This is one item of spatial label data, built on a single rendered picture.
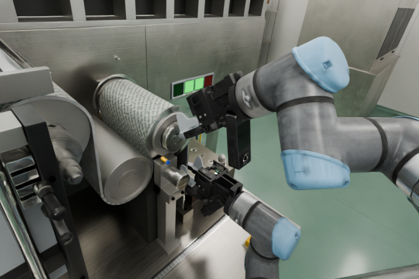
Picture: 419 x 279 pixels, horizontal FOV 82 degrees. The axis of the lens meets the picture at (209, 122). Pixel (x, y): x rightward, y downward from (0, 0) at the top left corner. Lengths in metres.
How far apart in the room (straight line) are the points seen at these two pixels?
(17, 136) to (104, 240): 0.59
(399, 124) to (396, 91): 4.58
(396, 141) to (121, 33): 0.72
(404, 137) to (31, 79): 0.47
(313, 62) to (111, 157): 0.43
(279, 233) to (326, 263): 1.51
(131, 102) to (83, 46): 0.23
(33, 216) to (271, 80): 0.36
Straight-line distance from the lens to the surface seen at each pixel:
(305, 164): 0.31
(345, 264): 2.13
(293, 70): 0.34
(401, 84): 4.94
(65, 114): 0.45
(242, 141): 0.45
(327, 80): 0.33
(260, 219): 0.57
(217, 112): 0.45
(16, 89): 0.38
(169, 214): 0.69
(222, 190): 0.61
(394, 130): 0.38
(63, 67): 0.78
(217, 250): 0.80
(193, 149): 0.92
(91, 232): 0.86
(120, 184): 0.58
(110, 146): 0.59
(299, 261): 1.99
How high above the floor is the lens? 1.57
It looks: 29 degrees down
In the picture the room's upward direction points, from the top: 6 degrees clockwise
